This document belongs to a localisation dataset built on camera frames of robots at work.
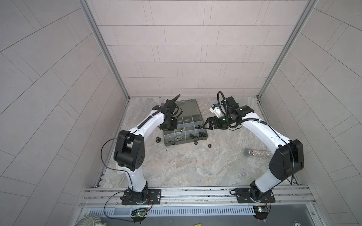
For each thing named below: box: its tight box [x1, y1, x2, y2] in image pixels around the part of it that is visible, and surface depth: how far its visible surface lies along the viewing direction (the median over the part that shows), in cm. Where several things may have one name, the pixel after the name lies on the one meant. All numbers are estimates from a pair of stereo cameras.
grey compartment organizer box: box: [161, 98, 209, 147], surface depth 95 cm
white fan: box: [74, 214, 107, 226], surface depth 62 cm
